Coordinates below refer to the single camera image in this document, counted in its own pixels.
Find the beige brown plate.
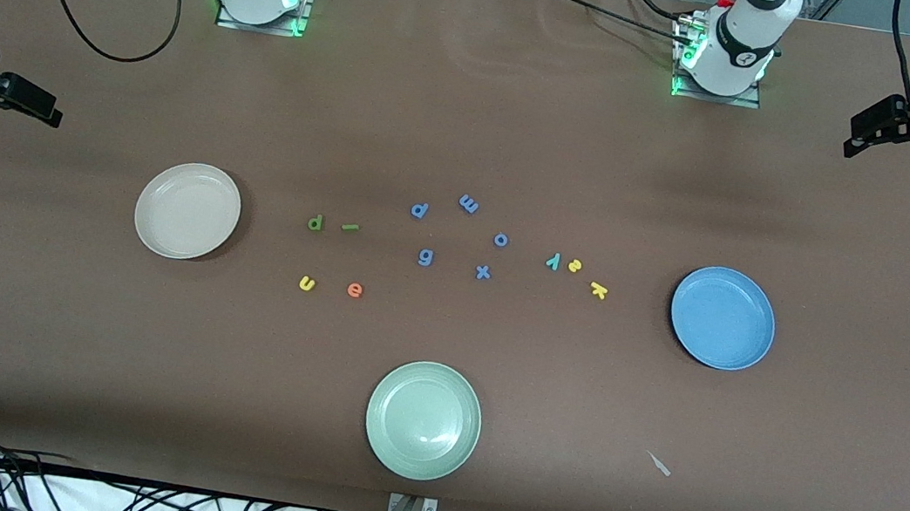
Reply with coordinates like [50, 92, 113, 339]
[129, 155, 248, 268]

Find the blue plate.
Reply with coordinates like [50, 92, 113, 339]
[663, 261, 783, 377]

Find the brown table cover sheet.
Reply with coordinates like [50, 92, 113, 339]
[0, 0, 910, 511]

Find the pale green plate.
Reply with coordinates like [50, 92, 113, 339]
[358, 354, 489, 488]

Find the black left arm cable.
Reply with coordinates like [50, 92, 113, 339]
[882, 0, 910, 105]

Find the black cable on table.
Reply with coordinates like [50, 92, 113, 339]
[619, 0, 696, 25]
[539, 0, 691, 38]

